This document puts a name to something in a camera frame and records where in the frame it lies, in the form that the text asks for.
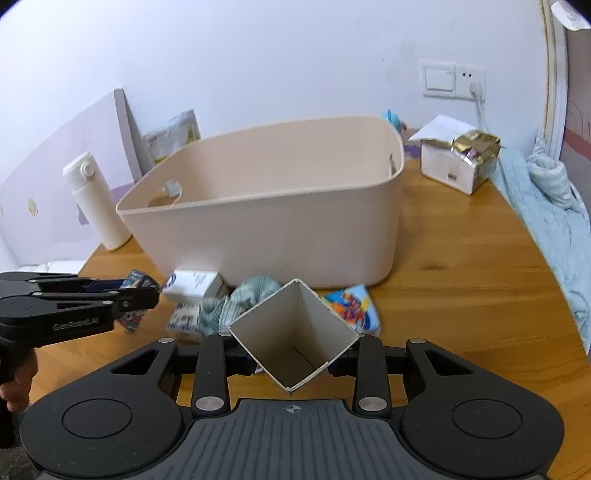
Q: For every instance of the small cartoon print box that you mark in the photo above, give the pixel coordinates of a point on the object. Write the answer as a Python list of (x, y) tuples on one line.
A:
[(135, 278)]

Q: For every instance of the light blue blanket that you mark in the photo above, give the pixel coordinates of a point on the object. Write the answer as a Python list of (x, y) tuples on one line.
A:
[(545, 217)]

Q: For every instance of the white arched frame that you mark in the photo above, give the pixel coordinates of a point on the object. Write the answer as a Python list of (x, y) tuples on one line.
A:
[(556, 69)]

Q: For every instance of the banana snack bag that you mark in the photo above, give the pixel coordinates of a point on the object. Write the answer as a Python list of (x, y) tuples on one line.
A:
[(173, 134)]

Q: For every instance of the blue patterned tissue packet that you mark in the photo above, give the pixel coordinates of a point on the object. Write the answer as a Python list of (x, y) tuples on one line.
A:
[(182, 321)]

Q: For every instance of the green striped cloth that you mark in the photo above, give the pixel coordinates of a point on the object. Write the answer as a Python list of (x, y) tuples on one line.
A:
[(251, 295)]

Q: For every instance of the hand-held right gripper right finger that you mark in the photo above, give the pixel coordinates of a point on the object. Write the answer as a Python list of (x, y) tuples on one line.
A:
[(369, 364)]

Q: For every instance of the gold foil bag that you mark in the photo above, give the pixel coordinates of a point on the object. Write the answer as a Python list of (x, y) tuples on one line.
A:
[(478, 147)]

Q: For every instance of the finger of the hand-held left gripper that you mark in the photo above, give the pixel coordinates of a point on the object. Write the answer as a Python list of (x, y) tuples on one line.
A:
[(99, 285), (138, 300)]

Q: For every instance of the blue toy figure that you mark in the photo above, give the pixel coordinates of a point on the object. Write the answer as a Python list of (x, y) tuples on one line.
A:
[(393, 120)]

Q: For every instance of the pink and white board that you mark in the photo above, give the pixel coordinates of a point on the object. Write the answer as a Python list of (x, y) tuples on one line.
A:
[(51, 175)]

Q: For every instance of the white wall socket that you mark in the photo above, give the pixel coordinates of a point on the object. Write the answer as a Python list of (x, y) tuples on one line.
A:
[(470, 76)]

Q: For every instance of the colourful cartoon bear packet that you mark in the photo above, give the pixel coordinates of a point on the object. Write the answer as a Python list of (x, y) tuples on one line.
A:
[(355, 304)]

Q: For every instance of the small white and blue box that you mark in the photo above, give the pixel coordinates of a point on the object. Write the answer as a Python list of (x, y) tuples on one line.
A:
[(191, 284)]

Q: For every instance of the white square paper box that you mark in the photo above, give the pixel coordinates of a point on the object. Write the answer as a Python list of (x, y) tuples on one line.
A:
[(295, 332)]

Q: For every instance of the person's left hand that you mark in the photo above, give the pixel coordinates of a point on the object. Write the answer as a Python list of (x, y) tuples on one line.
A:
[(27, 383)]

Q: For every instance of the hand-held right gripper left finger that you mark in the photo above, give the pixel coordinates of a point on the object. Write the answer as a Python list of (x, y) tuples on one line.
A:
[(213, 364)]

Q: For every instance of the white thermos bottle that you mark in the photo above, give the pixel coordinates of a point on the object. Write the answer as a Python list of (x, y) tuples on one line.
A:
[(94, 203)]

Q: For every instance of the white wall switch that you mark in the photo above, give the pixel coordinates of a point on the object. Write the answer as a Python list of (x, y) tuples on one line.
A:
[(437, 78)]

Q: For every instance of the beige plastic storage basket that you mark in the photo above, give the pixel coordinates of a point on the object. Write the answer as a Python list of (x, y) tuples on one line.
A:
[(277, 230)]

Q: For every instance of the white tissue box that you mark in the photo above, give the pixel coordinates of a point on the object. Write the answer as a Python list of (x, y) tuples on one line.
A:
[(443, 161)]

